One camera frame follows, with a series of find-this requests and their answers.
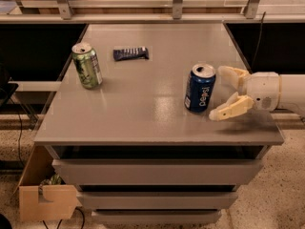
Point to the top grey drawer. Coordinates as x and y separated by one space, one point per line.
156 171

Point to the grey drawer cabinet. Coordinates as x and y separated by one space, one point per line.
138 112

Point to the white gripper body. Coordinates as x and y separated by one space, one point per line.
264 89

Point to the metal shelf frame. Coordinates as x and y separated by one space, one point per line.
151 11

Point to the middle grey drawer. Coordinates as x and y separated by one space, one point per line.
156 200

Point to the blue pepsi can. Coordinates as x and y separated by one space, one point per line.
200 87

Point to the grey drawer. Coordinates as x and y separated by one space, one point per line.
156 200
156 171
155 217

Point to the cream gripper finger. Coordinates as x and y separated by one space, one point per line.
232 76
235 106

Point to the dark blue snack wrapper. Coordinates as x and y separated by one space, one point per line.
130 54

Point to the brown cardboard box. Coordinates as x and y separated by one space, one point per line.
39 202

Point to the green soda can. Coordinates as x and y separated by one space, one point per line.
87 66

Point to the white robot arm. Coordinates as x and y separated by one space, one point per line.
292 93

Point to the bottom grey drawer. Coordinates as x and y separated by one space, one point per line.
155 217

